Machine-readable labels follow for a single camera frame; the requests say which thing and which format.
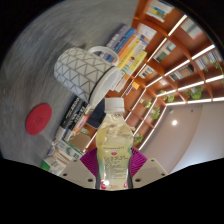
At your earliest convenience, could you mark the white patterned mug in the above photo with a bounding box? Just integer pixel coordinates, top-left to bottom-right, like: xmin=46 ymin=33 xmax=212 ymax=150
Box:
xmin=53 ymin=46 xmax=120 ymax=109

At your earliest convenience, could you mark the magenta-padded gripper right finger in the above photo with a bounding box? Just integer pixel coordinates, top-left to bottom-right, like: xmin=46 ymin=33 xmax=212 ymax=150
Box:
xmin=130 ymin=147 xmax=169 ymax=190

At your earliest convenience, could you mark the green and white box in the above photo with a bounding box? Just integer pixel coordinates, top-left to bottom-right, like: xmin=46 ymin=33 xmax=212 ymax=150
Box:
xmin=40 ymin=154 xmax=73 ymax=177

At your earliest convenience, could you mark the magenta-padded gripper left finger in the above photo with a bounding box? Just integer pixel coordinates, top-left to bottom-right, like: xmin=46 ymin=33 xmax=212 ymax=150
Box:
xmin=59 ymin=147 xmax=100 ymax=190

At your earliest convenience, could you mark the flat round red coaster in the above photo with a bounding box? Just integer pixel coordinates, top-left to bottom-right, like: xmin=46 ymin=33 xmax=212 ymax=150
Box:
xmin=25 ymin=102 xmax=53 ymax=136

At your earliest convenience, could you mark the black office chair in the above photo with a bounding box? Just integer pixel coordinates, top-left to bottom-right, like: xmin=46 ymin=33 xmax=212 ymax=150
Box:
xmin=85 ymin=98 xmax=107 ymax=129

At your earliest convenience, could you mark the clear bottle with white cap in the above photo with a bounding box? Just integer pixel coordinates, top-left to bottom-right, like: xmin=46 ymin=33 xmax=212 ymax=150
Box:
xmin=95 ymin=97 xmax=135 ymax=192

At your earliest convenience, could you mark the tan chair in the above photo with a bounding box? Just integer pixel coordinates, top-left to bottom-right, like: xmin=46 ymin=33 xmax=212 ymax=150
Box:
xmin=68 ymin=132 xmax=92 ymax=152

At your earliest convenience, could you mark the green and white drink carton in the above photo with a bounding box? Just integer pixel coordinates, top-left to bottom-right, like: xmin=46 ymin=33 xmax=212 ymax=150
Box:
xmin=54 ymin=138 xmax=84 ymax=161

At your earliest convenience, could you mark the dark book stack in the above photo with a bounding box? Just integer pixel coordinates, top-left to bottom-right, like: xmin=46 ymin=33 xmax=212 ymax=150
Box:
xmin=53 ymin=96 xmax=93 ymax=143

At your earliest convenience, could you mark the wooden wall shelf unit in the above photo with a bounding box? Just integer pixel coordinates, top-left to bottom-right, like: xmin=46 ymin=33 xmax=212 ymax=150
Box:
xmin=84 ymin=0 xmax=224 ymax=151

